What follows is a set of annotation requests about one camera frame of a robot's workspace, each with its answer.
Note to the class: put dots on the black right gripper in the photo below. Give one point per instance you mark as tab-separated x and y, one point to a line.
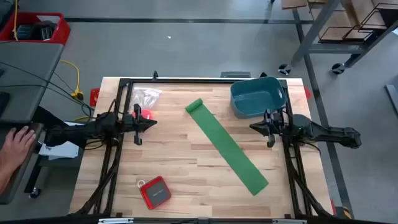
278	124

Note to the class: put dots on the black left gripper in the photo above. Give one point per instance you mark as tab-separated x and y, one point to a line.
132	123

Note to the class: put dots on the clear plastic bag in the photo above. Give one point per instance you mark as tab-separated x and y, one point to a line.
146	96

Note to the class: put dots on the green elastic bandage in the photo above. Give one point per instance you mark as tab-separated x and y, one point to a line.
224	143

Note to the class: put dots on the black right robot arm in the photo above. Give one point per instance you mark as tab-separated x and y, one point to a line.
326	132

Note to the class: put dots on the person's forearm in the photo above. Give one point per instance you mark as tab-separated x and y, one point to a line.
4	180

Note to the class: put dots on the white tape roll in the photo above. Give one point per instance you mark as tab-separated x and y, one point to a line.
137	184

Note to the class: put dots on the pinkish red round disc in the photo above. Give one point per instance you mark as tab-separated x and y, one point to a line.
148	114

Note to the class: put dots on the teal plastic bin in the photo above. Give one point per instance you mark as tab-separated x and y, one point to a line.
248	93

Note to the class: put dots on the black table clamp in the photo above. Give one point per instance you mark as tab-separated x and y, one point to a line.
155	75
263	75

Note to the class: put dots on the grey box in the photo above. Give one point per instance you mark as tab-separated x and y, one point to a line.
235	74

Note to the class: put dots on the red corner pad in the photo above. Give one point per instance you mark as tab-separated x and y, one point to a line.
94	97
333	208
308	92

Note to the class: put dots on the black cart caster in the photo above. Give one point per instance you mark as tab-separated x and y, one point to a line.
285	69
338	68

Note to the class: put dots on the red square box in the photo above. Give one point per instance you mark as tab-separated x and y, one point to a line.
155	193

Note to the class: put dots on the white paper sheets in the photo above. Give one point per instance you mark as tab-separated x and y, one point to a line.
62	151

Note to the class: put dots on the orange black striped block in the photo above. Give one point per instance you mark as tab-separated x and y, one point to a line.
346	213

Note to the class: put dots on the red plastic crate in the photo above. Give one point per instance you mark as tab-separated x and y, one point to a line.
63	31

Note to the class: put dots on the wooden board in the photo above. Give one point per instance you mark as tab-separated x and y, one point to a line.
335	28
293	3
367	15

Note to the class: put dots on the grey desk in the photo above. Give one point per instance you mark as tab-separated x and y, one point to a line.
28	77

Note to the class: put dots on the person's hand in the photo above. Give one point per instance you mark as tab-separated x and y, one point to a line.
17	146

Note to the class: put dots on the black desk caster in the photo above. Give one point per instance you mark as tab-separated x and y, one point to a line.
35	193

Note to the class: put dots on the dark grey electronic device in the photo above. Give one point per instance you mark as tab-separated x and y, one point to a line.
43	31
25	32

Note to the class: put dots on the dark rolling side desk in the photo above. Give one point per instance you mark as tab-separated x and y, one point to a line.
21	186

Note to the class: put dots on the silver metal bracket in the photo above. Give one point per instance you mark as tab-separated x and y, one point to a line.
289	221
115	220

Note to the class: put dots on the grey metal cart frame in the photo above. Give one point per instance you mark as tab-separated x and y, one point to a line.
314	31

